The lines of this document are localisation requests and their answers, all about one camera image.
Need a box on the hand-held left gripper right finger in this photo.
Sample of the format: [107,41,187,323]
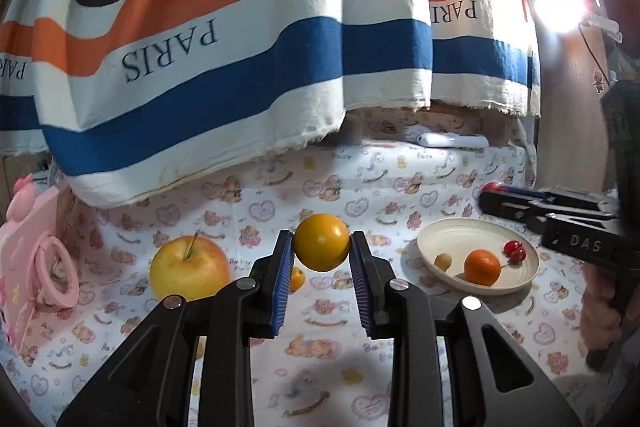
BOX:
[349,231,583,427]

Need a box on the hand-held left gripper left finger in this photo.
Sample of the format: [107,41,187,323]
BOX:
[57,229,294,427]

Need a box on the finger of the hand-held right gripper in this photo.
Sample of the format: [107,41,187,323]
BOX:
[479,192,613,233]
[500,186,618,210]

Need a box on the orange mandarin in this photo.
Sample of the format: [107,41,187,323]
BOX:
[293,213,351,272]
[464,249,502,285]

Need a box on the cream round plate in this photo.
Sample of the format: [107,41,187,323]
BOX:
[417,218,541,297]

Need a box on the yellow apple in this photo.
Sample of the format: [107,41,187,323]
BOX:
[149,234,232,303]

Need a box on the person's right hand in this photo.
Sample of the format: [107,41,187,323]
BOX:
[581,263,621,352]

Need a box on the white plastic device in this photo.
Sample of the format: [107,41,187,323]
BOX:
[417,132,490,150]

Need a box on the bear print tablecloth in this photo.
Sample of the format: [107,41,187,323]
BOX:
[0,117,601,427]

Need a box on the bright clip lamp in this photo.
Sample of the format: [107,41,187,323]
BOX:
[532,0,623,42]

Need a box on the black lamp cable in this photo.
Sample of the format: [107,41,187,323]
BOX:
[580,24,610,94]

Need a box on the pink plastic toy with ring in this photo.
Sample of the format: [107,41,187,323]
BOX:
[0,174,81,353]

